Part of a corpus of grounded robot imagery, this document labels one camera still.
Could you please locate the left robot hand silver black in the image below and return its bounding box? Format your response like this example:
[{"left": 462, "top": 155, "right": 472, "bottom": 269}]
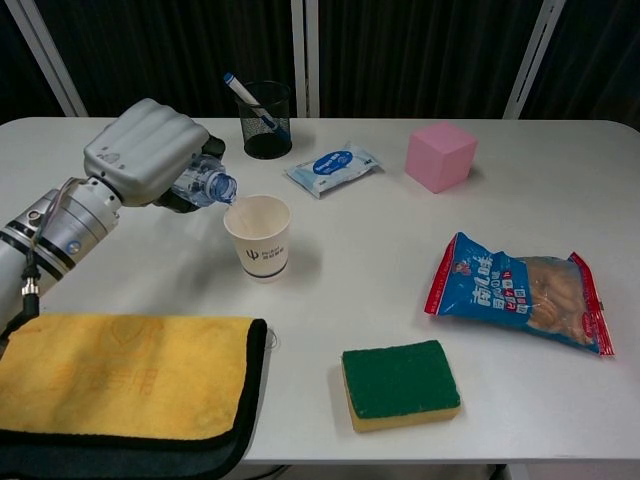
[{"left": 82, "top": 97, "right": 227, "bottom": 214}]

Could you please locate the clear plastic water bottle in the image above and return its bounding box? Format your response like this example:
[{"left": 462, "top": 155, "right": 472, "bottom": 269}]
[{"left": 169, "top": 153, "right": 240, "bottom": 209}]

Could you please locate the white paper cup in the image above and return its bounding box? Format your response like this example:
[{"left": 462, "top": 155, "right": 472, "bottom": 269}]
[{"left": 223, "top": 194, "right": 292, "bottom": 284}]

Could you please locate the black pleated curtain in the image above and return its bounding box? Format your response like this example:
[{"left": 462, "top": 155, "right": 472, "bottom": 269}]
[
  {"left": 522, "top": 0, "right": 640, "bottom": 124},
  {"left": 0, "top": 0, "right": 66, "bottom": 126},
  {"left": 29, "top": 0, "right": 296, "bottom": 120},
  {"left": 317, "top": 0, "right": 544, "bottom": 120}
]

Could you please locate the blue white marker pen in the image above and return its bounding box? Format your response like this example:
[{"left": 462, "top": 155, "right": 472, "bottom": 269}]
[{"left": 222, "top": 72, "right": 291, "bottom": 146}]

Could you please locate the black mesh pen holder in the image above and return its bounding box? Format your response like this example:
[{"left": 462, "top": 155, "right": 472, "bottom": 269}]
[{"left": 234, "top": 80, "right": 294, "bottom": 161}]

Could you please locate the blue white wet wipes pack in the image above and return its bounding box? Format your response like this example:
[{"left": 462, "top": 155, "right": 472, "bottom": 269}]
[{"left": 284, "top": 141, "right": 385, "bottom": 200}]

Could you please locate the yellow cloth with black edge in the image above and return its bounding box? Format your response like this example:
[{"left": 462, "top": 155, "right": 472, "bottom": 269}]
[{"left": 0, "top": 312, "right": 269, "bottom": 480}]

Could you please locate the pink foam cube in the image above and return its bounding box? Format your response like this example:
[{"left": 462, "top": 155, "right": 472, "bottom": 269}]
[{"left": 404, "top": 122, "right": 480, "bottom": 195}]

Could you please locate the green yellow scouring sponge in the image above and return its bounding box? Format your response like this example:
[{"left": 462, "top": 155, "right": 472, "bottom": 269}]
[{"left": 341, "top": 339, "right": 463, "bottom": 434}]

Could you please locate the blue red snack bag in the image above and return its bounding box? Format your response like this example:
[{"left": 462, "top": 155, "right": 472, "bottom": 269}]
[{"left": 424, "top": 231, "right": 616, "bottom": 358}]

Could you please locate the white frame post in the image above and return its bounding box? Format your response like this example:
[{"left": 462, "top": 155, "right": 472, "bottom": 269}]
[
  {"left": 4, "top": 0, "right": 89, "bottom": 118},
  {"left": 291, "top": 0, "right": 321, "bottom": 120},
  {"left": 502, "top": 0, "right": 569, "bottom": 120}
]

